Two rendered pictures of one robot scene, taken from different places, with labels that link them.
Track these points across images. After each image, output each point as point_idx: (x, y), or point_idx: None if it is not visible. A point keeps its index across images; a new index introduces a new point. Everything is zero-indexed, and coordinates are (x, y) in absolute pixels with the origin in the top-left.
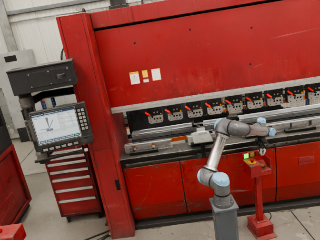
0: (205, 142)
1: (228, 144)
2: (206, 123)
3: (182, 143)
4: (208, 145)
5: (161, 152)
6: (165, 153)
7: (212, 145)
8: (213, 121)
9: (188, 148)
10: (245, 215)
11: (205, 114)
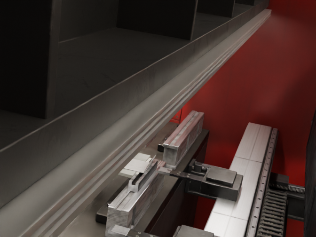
0: (114, 193)
1: (66, 228)
2: (217, 205)
3: (174, 182)
4: (102, 201)
5: (148, 151)
6: (139, 153)
7: (97, 206)
8: (228, 222)
9: (126, 178)
10: None
11: (281, 205)
